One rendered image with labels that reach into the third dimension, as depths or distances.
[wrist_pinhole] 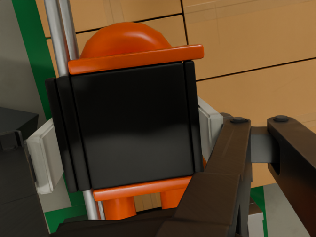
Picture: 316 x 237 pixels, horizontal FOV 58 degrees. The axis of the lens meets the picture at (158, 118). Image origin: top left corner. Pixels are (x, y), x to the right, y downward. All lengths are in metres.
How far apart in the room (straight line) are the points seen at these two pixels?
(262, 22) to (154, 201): 0.65
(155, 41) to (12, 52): 1.36
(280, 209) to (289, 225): 0.13
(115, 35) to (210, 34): 0.73
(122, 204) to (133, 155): 0.04
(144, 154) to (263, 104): 0.82
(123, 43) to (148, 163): 0.07
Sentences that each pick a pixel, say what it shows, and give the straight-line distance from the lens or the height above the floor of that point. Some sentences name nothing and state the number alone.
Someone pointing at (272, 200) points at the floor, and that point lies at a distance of 1.81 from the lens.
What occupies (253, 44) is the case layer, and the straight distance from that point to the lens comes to 0.93.
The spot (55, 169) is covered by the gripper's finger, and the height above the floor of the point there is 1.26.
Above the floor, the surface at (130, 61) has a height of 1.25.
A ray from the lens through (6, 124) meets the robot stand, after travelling 1.32.
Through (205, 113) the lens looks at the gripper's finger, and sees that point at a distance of 0.15.
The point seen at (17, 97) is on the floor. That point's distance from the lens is 1.53.
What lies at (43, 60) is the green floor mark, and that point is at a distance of 1.47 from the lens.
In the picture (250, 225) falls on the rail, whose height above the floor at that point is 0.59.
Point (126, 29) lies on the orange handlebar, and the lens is 0.17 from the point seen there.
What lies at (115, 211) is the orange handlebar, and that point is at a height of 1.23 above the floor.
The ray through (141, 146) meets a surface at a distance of 0.17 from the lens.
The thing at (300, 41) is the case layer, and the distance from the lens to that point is 0.99.
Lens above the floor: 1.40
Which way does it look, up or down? 75 degrees down
